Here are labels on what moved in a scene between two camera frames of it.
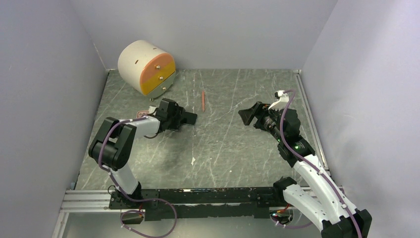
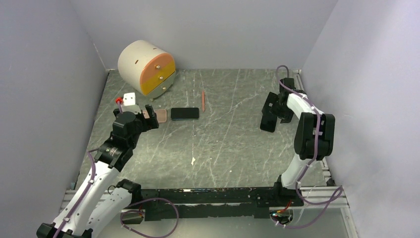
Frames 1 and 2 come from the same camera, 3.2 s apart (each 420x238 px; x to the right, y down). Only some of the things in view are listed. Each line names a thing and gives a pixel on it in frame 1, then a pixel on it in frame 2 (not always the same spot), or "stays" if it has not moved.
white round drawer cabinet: (146, 69) stays
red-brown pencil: (203, 100) stays
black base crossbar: (163, 204) stays
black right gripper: (248, 114) → (286, 116)
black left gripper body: (175, 118) → (146, 124)
